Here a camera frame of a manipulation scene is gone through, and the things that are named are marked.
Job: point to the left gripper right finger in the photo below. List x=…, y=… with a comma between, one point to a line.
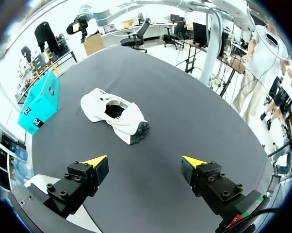
x=209, y=180

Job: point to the person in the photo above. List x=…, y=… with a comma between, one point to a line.
x=264, y=53

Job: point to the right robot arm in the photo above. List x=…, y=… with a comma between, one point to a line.
x=103, y=15

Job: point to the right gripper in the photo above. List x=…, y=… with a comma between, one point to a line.
x=81, y=25

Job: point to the white shoe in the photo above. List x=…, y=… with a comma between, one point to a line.
x=126, y=119

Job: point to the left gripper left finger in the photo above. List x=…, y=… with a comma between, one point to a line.
x=75, y=184

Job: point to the teal shoebox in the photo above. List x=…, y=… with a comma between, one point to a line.
x=43, y=106

